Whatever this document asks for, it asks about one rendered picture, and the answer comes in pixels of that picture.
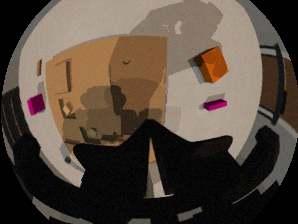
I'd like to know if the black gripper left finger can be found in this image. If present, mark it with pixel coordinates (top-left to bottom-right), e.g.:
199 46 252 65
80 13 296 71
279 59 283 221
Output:
72 119 150 197

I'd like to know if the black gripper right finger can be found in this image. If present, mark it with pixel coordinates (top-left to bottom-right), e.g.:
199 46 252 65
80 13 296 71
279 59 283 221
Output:
150 120 233 196

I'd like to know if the magenta rectangular bar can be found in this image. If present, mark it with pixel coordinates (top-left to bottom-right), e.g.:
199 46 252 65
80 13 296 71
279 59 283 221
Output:
204 99 227 112

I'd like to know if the magenta block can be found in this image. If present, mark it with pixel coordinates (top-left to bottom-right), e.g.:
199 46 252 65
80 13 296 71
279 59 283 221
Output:
27 93 45 115

